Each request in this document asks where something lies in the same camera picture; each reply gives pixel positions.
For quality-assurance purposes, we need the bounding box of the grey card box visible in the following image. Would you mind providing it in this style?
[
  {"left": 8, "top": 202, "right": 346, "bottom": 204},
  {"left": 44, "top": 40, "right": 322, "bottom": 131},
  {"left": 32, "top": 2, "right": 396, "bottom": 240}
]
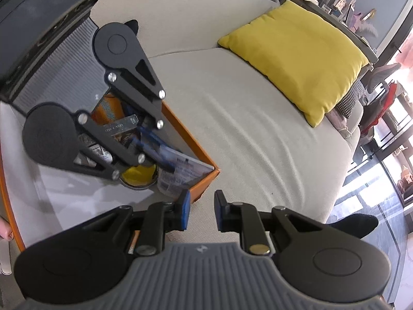
[{"left": 103, "top": 113, "right": 142, "bottom": 136}]

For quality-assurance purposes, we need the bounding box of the grey office chair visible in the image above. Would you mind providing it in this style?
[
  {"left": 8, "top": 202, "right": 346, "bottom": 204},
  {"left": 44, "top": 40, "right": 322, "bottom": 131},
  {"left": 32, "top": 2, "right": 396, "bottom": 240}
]
[{"left": 364, "top": 64, "right": 404, "bottom": 104}]

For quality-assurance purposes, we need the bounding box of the orange cardboard box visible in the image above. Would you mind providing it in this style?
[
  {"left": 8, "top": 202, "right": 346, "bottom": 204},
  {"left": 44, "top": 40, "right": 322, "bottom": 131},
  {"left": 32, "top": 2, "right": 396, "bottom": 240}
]
[{"left": 0, "top": 94, "right": 220, "bottom": 252}]

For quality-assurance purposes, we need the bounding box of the yellow pillow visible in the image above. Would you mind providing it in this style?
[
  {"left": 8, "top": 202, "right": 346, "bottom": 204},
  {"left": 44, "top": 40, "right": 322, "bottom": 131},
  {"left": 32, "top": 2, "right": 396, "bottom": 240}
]
[{"left": 218, "top": 0, "right": 369, "bottom": 128}]

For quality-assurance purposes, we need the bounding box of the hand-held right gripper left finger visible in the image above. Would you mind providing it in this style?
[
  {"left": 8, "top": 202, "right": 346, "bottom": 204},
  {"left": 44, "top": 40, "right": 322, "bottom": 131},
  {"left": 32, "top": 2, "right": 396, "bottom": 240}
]
[{"left": 79, "top": 189, "right": 192, "bottom": 256}]

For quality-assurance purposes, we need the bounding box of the blue white printed booklet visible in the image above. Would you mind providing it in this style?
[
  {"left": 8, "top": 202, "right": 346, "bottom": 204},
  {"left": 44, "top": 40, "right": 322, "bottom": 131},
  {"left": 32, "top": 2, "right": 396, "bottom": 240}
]
[{"left": 156, "top": 144, "right": 215, "bottom": 201}]

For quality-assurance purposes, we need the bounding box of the houndstooth cushion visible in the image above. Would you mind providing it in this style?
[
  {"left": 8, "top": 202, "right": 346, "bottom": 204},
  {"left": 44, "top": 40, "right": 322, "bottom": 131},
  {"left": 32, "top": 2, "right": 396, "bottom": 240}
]
[{"left": 336, "top": 81, "right": 367, "bottom": 120}]

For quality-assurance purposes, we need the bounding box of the beige sofa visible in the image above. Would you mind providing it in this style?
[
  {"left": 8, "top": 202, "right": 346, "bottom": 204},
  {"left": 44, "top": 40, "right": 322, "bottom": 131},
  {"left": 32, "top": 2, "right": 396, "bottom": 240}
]
[{"left": 10, "top": 0, "right": 362, "bottom": 223}]

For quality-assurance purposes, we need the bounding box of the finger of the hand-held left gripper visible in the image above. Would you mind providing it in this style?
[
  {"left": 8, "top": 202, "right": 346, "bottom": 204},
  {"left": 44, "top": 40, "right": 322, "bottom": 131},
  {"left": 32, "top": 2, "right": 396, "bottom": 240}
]
[
  {"left": 105, "top": 43, "right": 176, "bottom": 172},
  {"left": 76, "top": 111, "right": 152, "bottom": 181}
]

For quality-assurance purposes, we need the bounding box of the yellow round tin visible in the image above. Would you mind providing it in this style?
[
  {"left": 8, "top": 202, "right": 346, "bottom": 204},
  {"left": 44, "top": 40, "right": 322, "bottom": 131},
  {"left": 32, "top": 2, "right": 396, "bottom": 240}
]
[{"left": 119, "top": 165, "right": 158, "bottom": 189}]

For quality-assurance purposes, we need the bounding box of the red chair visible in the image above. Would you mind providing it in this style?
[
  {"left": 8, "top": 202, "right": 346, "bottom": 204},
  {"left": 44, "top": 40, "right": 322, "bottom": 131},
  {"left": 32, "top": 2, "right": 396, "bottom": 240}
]
[{"left": 361, "top": 82, "right": 401, "bottom": 138}]

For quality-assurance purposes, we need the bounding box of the orange plush toy blue uniform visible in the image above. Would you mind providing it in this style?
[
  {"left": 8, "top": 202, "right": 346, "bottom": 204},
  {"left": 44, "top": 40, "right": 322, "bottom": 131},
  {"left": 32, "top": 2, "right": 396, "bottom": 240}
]
[{"left": 91, "top": 93, "right": 125, "bottom": 126}]

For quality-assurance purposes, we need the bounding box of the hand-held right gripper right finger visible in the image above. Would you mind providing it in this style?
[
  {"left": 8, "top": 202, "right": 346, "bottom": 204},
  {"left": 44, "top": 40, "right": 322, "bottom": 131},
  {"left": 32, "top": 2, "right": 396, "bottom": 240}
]
[{"left": 214, "top": 190, "right": 323, "bottom": 255}]

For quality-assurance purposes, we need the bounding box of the pink cloth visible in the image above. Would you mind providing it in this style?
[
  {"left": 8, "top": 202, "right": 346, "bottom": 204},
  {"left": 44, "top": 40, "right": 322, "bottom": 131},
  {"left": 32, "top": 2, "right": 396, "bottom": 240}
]
[{"left": 326, "top": 110, "right": 352, "bottom": 134}]

